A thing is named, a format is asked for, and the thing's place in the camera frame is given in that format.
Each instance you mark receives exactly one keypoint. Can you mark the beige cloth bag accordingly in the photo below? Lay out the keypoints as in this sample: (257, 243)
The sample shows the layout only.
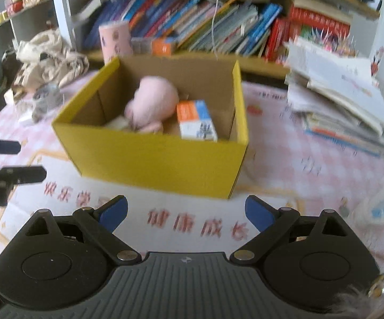
(52, 56)

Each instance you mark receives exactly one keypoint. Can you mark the row of colourful books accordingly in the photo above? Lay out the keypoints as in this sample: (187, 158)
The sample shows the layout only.
(195, 20)

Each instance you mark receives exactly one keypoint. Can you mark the stack of papers and booklets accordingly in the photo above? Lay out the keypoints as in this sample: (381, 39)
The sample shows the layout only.
(338, 99)

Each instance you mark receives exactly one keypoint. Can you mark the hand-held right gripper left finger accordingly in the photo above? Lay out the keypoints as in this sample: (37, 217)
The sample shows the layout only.
(113, 211)

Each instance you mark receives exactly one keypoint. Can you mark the pink cartoon cylinder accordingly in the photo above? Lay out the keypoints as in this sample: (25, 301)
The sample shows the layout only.
(115, 40)

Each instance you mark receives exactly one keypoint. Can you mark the white orange toothpaste box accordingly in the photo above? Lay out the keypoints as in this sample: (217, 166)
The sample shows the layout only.
(195, 119)

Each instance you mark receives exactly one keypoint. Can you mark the small orange white box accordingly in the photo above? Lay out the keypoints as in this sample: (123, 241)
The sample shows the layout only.
(162, 46)

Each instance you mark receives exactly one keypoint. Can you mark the dark brown bag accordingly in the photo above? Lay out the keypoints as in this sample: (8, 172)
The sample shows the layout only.
(9, 69)

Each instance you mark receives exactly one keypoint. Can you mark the cartoon wall sticker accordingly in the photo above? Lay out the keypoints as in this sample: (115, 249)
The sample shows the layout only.
(377, 61)

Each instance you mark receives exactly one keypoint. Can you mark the pink plush toy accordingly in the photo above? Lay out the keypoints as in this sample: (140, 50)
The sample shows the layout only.
(152, 99)

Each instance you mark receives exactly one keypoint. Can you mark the clear tape roll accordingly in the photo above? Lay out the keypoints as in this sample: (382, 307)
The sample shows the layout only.
(45, 99)

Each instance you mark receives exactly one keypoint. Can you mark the yellow cardboard box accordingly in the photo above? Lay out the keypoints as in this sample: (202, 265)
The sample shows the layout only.
(152, 162)

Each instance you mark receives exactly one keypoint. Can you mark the thick red book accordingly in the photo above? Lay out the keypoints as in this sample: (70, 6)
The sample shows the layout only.
(311, 25)

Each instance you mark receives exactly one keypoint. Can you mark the white bookshelf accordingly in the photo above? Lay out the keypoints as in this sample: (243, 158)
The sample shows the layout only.
(60, 16)

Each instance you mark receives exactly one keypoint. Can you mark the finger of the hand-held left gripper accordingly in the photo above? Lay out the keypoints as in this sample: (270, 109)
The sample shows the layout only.
(25, 174)
(2, 146)

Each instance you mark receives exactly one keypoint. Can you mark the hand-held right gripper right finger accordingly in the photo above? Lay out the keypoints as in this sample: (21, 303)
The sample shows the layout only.
(258, 212)

